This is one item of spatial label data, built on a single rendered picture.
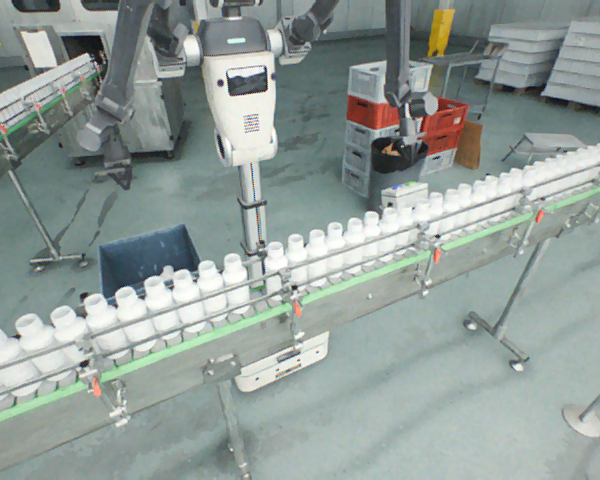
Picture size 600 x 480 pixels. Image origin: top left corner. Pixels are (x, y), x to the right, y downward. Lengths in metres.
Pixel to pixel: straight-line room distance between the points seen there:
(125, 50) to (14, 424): 0.81
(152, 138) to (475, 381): 3.92
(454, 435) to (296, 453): 0.73
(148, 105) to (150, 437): 3.41
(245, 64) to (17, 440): 1.16
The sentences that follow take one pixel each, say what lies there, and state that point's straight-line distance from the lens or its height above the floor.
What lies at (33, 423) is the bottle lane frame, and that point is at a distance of 1.01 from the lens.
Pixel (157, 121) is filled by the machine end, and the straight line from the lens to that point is 4.46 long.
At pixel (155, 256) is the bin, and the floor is 0.84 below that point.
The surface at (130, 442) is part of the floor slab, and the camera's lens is 2.00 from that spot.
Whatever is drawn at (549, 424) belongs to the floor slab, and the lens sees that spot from 2.21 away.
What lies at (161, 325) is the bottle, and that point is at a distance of 0.88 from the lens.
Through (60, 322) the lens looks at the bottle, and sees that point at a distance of 0.84.
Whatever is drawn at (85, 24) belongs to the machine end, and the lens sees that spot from 4.44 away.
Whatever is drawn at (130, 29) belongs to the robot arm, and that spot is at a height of 1.62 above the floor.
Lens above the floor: 1.68
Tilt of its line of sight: 37 degrees down
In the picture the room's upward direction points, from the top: 1 degrees counter-clockwise
